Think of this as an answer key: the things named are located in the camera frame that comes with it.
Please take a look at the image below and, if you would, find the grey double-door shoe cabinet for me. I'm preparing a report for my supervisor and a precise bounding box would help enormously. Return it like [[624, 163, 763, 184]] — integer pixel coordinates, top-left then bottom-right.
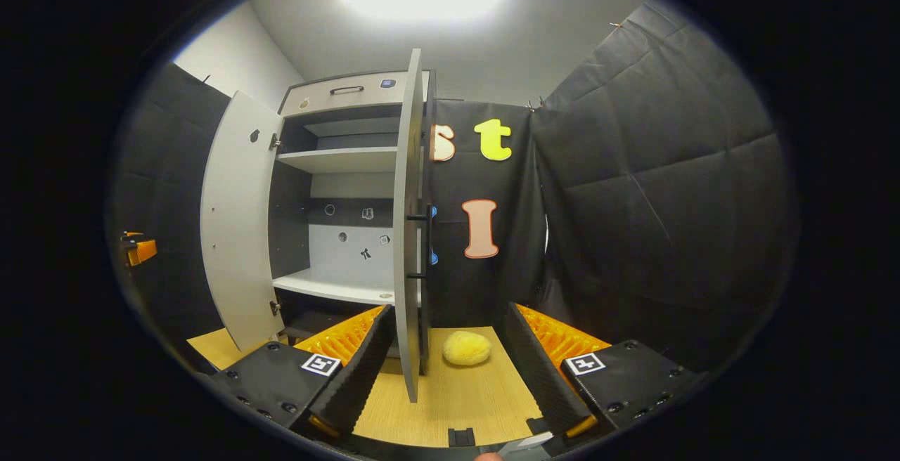
[[269, 70, 437, 363]]

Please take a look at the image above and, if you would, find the black backdrop cloth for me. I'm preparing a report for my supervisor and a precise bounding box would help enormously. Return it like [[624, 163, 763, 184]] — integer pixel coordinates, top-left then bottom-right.
[[109, 3, 799, 377]]

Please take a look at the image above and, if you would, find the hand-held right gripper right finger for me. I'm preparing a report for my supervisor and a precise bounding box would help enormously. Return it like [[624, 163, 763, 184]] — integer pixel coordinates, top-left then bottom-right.
[[501, 303, 707, 441]]

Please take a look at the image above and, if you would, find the white cabinet shelf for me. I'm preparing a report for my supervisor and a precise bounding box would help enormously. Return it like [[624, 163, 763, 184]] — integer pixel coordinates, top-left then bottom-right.
[[273, 268, 423, 307], [276, 146, 400, 175]]

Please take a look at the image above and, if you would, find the grey shoe cabinet door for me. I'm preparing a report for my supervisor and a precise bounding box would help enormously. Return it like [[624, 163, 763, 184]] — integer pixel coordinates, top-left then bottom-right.
[[392, 48, 433, 403], [200, 91, 285, 354]]

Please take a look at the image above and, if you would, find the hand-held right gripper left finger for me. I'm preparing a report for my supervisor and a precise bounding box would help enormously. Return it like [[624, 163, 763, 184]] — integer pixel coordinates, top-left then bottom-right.
[[211, 304, 397, 441]]

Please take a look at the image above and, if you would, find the grey cabinet drawer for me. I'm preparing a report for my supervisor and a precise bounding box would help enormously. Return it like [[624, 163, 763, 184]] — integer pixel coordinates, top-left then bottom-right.
[[280, 71, 431, 119]]

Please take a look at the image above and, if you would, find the yellow round sponge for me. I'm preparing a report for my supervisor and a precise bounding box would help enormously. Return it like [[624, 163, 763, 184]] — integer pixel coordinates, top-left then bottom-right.
[[442, 330, 492, 367]]

